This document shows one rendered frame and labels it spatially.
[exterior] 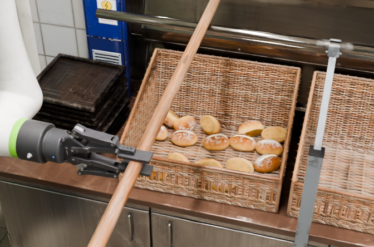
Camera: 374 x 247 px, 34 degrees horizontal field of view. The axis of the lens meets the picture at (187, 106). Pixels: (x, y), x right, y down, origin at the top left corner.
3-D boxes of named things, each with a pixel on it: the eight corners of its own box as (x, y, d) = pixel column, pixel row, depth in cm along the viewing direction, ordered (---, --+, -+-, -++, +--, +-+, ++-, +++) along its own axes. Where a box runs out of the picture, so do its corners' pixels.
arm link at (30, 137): (17, 170, 134) (10, 138, 128) (42, 137, 143) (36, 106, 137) (42, 175, 133) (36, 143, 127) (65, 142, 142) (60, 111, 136)
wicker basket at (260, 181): (155, 103, 246) (153, 45, 229) (295, 125, 235) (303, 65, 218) (116, 186, 208) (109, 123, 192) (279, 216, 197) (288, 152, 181)
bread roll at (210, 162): (222, 178, 207) (222, 177, 212) (224, 159, 207) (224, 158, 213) (192, 176, 208) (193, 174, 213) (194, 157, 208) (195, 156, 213)
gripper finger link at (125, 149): (113, 147, 130) (112, 136, 128) (136, 151, 129) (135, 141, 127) (111, 151, 129) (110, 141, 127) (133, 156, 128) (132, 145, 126)
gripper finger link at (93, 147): (78, 142, 134) (76, 137, 133) (124, 144, 131) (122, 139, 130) (70, 153, 131) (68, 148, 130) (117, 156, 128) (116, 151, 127)
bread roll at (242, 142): (257, 143, 224) (258, 132, 221) (254, 155, 219) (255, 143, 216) (231, 138, 226) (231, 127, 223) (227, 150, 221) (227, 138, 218)
